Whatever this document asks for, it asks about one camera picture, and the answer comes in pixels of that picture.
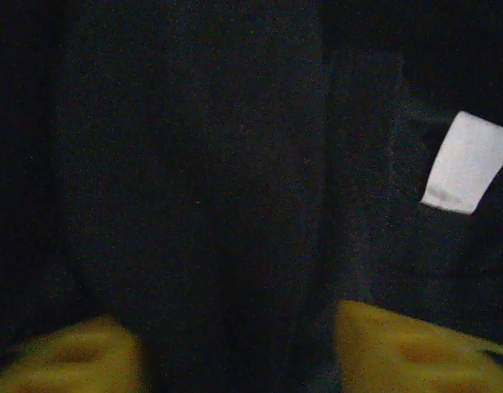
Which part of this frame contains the white sewn fabric label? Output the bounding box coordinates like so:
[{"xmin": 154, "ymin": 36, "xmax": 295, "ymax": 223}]
[{"xmin": 419, "ymin": 110, "xmax": 503, "ymax": 215}]

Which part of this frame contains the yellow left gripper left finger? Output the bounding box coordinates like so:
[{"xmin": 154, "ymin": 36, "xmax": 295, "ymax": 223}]
[{"xmin": 0, "ymin": 313, "xmax": 149, "ymax": 393}]

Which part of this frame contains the dark fabric garment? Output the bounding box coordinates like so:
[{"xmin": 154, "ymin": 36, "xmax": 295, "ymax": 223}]
[{"xmin": 0, "ymin": 0, "xmax": 503, "ymax": 393}]

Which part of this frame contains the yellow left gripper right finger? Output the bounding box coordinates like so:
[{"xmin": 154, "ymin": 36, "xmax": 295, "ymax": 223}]
[{"xmin": 335, "ymin": 300, "xmax": 503, "ymax": 393}]

